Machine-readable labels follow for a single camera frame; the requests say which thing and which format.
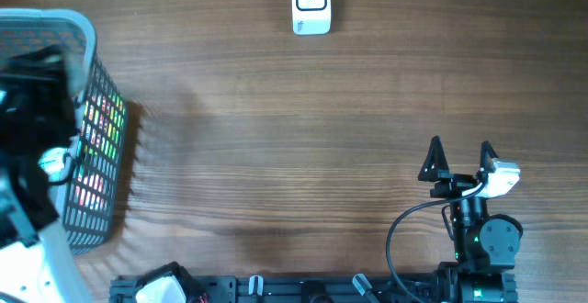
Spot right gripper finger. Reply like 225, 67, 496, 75
418, 136, 450, 182
479, 140, 498, 174

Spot colourful gummy candy bag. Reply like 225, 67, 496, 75
81, 90, 127, 162

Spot orange white snack packet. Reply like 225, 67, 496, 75
73, 174, 106, 211

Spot teal tissue packet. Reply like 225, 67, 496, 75
39, 147, 68, 179

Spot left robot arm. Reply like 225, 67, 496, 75
1, 45, 92, 302

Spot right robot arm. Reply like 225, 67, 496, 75
418, 136, 524, 303

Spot white barcode scanner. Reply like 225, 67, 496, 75
291, 0, 332, 36

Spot grey plastic mesh basket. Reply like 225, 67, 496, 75
1, 8, 128, 255

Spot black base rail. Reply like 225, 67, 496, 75
108, 273, 519, 303

